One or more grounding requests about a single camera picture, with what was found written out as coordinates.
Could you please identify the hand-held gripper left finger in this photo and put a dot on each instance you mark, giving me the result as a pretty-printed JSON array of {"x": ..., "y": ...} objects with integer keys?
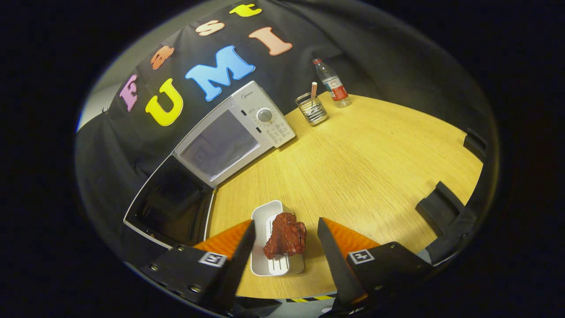
[{"x": 236, "y": 265}]

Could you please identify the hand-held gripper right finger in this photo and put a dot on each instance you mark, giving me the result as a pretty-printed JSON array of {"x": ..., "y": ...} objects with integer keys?
[{"x": 335, "y": 260}]

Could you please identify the brown cooked meat piece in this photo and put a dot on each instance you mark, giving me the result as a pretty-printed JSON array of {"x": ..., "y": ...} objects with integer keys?
[{"x": 287, "y": 236}]

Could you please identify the white toaster oven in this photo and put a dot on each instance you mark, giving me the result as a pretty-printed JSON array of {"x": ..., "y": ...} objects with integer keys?
[{"x": 273, "y": 128}]

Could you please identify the yellow black striped tape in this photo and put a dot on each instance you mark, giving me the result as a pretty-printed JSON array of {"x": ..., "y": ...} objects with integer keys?
[{"x": 309, "y": 299}]

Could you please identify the small white rectangular tray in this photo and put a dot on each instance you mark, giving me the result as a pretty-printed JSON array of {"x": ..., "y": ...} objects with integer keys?
[{"x": 262, "y": 213}]

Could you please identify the black table edge pad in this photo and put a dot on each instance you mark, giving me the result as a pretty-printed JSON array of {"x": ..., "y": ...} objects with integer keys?
[
  {"x": 476, "y": 145},
  {"x": 443, "y": 210}
]

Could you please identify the clear plastic water bottle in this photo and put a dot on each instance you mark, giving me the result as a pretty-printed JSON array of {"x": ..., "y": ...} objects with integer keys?
[{"x": 336, "y": 87}]

